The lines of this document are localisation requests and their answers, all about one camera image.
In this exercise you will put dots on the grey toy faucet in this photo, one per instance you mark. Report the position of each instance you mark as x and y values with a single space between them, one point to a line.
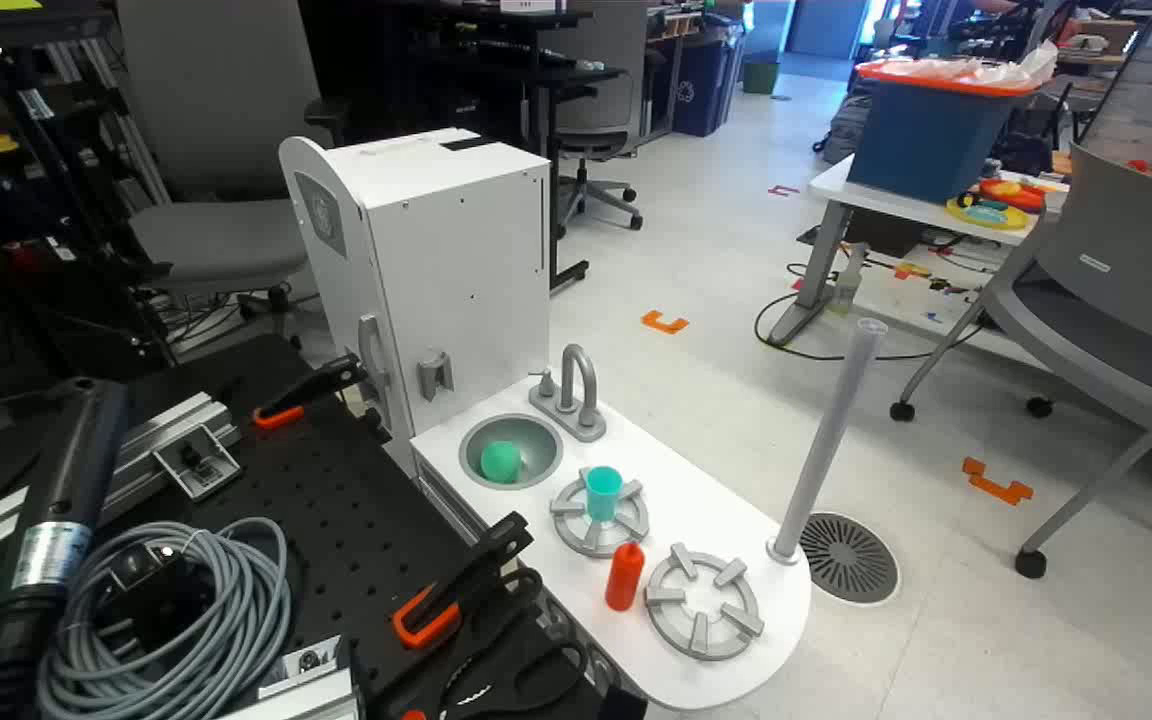
584 425

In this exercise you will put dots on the grey plastic chair on castors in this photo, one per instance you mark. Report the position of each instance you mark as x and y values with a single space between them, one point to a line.
1108 306

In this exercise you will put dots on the black scissors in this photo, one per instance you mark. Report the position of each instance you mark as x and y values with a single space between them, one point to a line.
520 672

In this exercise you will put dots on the dark swivel office chair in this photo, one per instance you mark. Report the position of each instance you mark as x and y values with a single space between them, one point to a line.
597 140

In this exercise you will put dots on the aluminium extrusion rail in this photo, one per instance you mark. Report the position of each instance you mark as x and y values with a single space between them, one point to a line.
162 432

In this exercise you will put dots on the blue bin orange lid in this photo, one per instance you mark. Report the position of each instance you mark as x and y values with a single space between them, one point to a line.
930 140

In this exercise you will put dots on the grey toy sink bowl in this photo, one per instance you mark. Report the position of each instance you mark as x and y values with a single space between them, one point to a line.
537 449

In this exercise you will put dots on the green toy ball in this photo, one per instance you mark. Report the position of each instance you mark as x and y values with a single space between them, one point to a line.
502 460

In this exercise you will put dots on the orange floor tape marker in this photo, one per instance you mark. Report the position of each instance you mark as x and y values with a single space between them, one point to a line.
998 487
667 322

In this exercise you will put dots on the blue recycling bin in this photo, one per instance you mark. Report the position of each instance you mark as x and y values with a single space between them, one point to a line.
705 84

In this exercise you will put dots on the white side table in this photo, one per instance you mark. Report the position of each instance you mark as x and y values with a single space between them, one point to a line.
871 201

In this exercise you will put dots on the teal toy cup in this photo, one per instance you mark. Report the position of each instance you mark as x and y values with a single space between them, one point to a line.
602 489

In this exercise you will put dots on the round metal floor drain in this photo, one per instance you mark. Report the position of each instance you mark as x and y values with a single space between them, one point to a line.
855 561

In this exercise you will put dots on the grey upright pole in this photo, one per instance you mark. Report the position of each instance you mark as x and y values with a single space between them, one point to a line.
827 445

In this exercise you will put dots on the black cylindrical device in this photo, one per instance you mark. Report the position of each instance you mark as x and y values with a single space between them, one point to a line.
68 480

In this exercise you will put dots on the yellow and orange toy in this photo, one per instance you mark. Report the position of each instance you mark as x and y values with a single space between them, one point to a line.
990 205

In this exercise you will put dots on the grey fabric office chair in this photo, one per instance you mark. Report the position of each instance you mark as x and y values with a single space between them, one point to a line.
216 242

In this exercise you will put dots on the grey toy stove burner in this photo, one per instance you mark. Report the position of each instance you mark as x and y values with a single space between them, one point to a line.
683 627
572 535

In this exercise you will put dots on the white toy kitchen unit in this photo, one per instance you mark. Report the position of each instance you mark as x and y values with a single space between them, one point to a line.
456 254

